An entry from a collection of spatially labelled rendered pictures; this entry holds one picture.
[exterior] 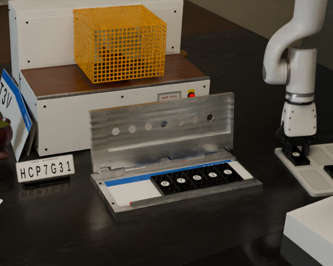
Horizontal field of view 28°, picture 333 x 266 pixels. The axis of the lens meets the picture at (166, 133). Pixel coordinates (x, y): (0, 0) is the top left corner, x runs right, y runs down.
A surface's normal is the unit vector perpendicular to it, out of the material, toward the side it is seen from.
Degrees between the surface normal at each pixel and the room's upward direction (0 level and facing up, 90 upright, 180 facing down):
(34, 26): 90
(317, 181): 0
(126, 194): 0
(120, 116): 81
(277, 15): 90
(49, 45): 90
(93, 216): 0
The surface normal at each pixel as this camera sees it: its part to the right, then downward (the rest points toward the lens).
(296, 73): -0.01, 0.25
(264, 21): 0.53, 0.41
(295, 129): 0.24, 0.25
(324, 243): -0.85, 0.20
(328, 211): 0.00, -0.91
